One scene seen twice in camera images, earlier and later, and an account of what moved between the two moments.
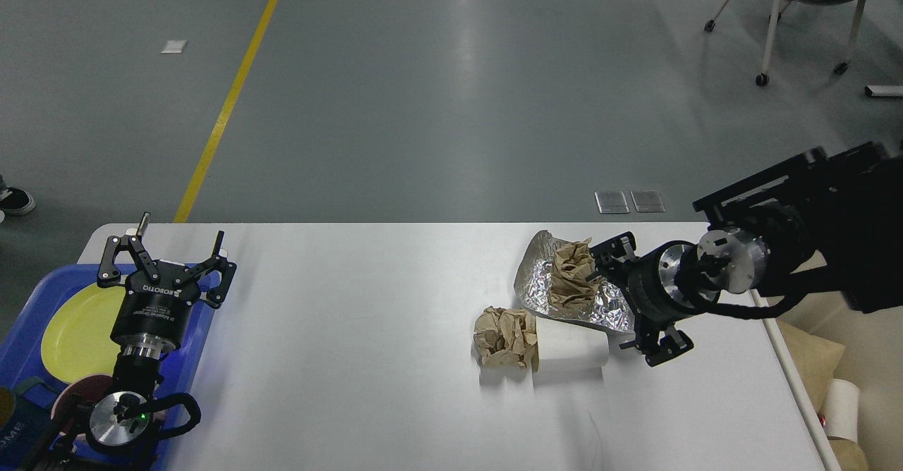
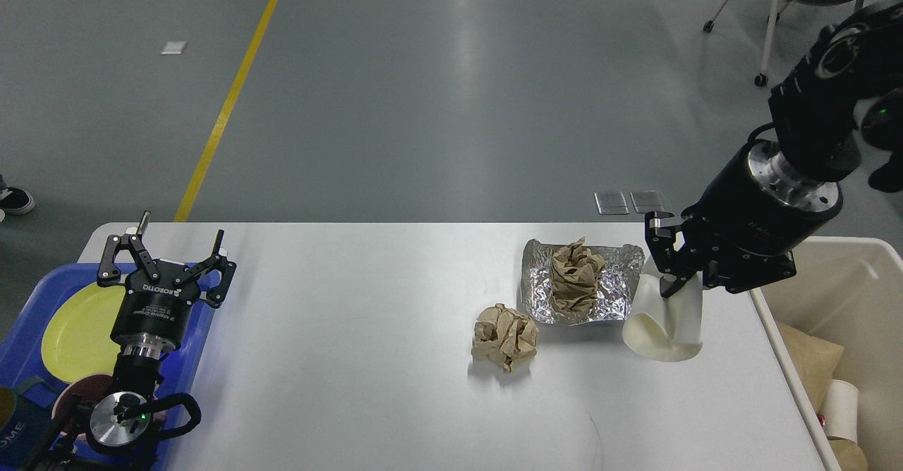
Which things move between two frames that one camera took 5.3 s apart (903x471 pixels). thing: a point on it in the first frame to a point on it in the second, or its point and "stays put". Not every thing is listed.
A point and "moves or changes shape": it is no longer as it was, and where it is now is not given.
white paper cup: (840, 407) stays put
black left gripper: (151, 314) stays put
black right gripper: (655, 298) to (744, 226)
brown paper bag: (818, 357) stays put
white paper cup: (567, 348) moves or changes shape
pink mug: (80, 386) stays put
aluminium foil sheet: (609, 310) moves or changes shape
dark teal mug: (28, 429) stays put
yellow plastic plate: (76, 341) stays put
